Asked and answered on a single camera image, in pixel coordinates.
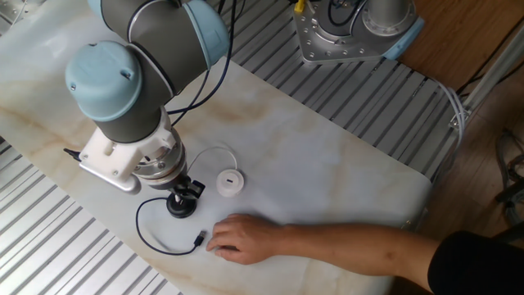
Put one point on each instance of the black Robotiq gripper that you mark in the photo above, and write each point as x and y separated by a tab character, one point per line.
178	184

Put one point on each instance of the white round USB hub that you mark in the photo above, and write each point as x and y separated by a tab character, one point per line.
230	182

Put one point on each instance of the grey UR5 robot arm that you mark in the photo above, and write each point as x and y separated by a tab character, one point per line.
123	82

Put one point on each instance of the person's bare forearm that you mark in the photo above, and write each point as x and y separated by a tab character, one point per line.
360	250

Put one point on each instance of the black round USB hub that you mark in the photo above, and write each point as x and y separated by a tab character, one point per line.
182	209

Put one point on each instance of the person's bare hand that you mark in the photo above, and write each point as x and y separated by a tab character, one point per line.
245	239

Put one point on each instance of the yellow tag at base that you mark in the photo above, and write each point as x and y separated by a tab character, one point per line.
299	5

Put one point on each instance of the black shirt sleeve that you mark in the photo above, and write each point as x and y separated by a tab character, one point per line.
479	262

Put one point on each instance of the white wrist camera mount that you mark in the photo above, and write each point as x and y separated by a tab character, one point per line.
118	160

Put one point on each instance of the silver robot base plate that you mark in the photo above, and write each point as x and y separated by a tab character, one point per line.
327	45

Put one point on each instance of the aluminium frame post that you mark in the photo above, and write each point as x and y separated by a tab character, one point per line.
491	73

